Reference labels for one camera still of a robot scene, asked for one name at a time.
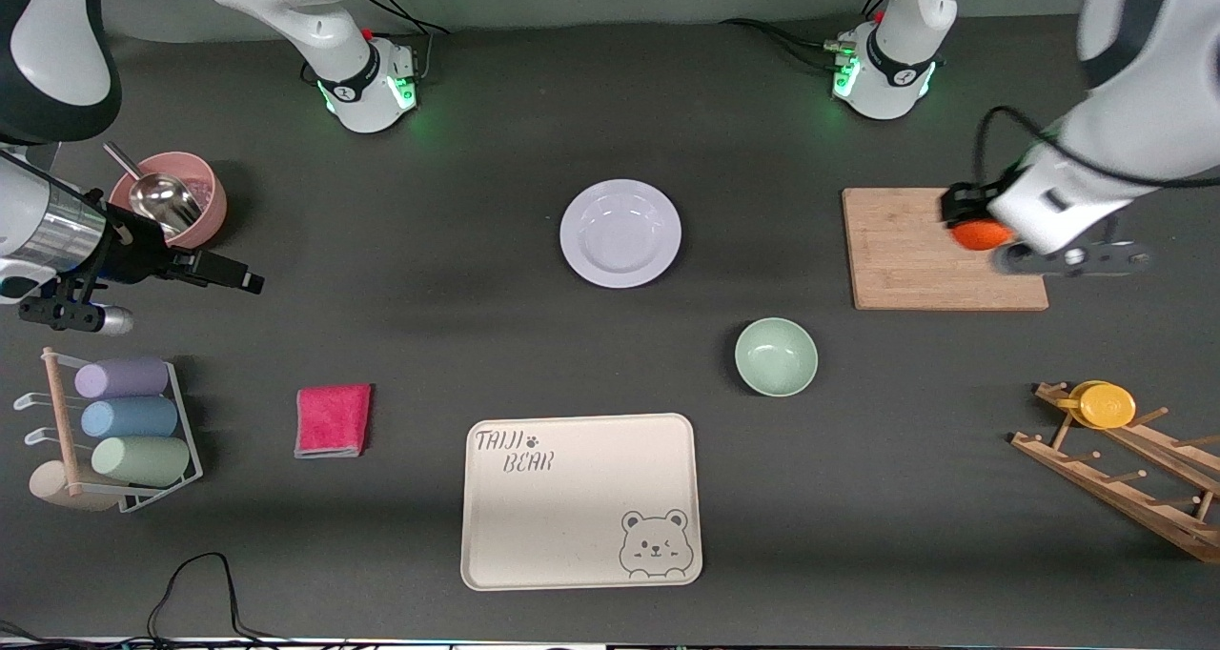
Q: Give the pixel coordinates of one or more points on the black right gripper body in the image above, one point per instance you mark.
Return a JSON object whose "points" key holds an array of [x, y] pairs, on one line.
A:
{"points": [[136, 253]]}

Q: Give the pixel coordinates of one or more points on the orange fruit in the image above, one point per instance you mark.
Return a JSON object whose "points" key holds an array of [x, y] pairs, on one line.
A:
{"points": [[982, 235]]}

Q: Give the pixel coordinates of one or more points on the white round plate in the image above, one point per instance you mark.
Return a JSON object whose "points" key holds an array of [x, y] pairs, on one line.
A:
{"points": [[620, 233]]}

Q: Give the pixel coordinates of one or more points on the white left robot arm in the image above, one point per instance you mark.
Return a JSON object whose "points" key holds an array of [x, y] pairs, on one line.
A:
{"points": [[1144, 107]]}

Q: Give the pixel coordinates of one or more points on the metal scoop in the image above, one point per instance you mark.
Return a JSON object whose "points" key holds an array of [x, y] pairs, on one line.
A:
{"points": [[162, 197]]}

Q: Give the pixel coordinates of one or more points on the pink bowl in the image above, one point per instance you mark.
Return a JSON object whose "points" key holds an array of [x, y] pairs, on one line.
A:
{"points": [[214, 202]]}

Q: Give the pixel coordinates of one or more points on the wooden cutting board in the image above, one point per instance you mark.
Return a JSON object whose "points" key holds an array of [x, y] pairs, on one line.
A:
{"points": [[896, 269]]}

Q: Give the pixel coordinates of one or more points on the purple cup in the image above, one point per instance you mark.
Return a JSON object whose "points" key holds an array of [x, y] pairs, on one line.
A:
{"points": [[124, 378]]}

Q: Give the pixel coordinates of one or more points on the pink folded cloth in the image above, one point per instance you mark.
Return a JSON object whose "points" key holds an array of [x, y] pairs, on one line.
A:
{"points": [[332, 419]]}

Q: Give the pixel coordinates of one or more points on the blue cup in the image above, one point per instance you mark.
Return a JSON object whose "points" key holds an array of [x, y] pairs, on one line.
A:
{"points": [[129, 418]]}

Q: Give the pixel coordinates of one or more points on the wooden rack dowel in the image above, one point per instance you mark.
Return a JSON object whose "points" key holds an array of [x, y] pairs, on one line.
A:
{"points": [[61, 412]]}

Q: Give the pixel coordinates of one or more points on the green cup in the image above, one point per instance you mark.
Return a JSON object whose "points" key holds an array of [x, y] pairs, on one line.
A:
{"points": [[141, 461]]}

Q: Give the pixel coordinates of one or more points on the yellow mug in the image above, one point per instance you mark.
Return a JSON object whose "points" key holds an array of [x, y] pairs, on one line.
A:
{"points": [[1106, 406]]}

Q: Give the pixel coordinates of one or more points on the light green bowl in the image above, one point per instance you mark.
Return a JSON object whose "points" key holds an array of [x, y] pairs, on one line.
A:
{"points": [[776, 356]]}

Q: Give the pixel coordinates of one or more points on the beige cup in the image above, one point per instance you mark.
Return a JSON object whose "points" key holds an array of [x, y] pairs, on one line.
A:
{"points": [[48, 488]]}

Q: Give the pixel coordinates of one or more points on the wooden peg mug rack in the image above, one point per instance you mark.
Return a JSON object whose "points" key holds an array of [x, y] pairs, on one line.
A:
{"points": [[1144, 502]]}

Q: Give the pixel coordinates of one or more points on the cream bear print tray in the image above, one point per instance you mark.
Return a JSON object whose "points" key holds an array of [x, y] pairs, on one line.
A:
{"points": [[572, 517]]}

